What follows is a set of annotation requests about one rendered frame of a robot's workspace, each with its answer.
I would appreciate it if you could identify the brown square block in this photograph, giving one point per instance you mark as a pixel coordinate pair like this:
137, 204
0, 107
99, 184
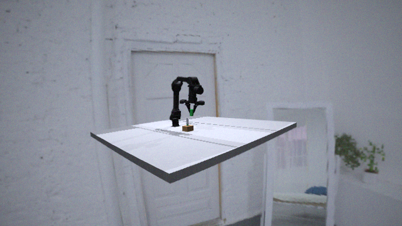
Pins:
187, 128

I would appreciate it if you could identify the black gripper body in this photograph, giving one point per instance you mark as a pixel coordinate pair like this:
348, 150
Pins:
192, 100

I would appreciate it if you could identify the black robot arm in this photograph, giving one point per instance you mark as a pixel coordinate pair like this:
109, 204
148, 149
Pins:
194, 88

